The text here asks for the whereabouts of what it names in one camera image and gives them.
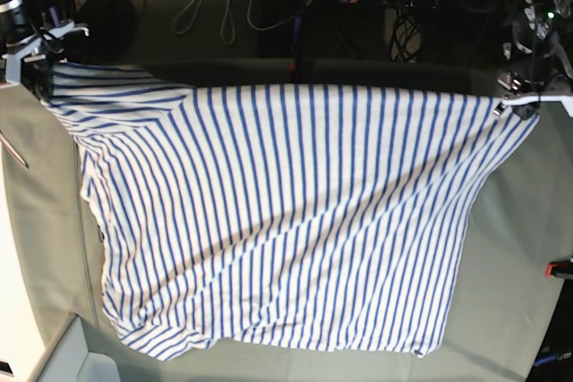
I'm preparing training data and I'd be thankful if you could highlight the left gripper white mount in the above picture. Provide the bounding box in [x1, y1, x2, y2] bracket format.
[494, 72, 572, 119]

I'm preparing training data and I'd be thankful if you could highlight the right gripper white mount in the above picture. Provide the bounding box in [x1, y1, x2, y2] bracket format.
[1, 21, 90, 87]

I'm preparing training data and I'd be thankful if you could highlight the blue white striped t-shirt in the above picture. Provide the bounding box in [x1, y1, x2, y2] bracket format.
[45, 64, 536, 361]

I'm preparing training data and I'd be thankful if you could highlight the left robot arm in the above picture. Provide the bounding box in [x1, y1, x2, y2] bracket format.
[493, 0, 572, 120]

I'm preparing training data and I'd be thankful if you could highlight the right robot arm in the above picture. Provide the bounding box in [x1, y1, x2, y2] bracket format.
[1, 0, 90, 89]

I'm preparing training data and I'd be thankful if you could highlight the black round bag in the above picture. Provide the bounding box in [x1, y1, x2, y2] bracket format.
[78, 0, 138, 64]

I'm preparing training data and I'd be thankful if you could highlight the red clamp at right edge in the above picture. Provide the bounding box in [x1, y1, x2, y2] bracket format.
[545, 259, 573, 281]

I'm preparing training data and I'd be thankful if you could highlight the green table cloth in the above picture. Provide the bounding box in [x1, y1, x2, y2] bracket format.
[1, 87, 572, 381]

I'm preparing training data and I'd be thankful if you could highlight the white bin at corner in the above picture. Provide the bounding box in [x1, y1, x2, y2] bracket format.
[28, 313, 121, 382]

